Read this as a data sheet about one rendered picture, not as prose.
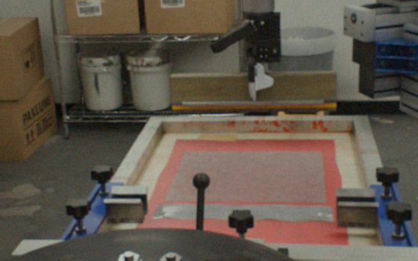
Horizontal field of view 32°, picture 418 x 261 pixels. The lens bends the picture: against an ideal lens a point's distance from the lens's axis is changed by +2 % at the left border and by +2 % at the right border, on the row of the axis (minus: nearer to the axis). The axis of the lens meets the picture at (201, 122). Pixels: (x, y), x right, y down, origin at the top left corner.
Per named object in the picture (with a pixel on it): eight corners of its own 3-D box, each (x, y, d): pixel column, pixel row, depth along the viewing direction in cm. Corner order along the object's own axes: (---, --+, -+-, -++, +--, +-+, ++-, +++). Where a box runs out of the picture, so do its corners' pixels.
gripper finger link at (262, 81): (273, 102, 173) (273, 63, 172) (248, 102, 174) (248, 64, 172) (274, 101, 176) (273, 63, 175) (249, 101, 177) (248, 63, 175)
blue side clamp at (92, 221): (103, 208, 155) (100, 177, 153) (126, 208, 155) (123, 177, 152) (58, 282, 127) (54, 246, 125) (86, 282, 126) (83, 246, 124)
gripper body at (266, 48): (280, 65, 171) (280, 14, 167) (244, 65, 172) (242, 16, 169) (281, 57, 178) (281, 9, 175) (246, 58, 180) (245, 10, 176)
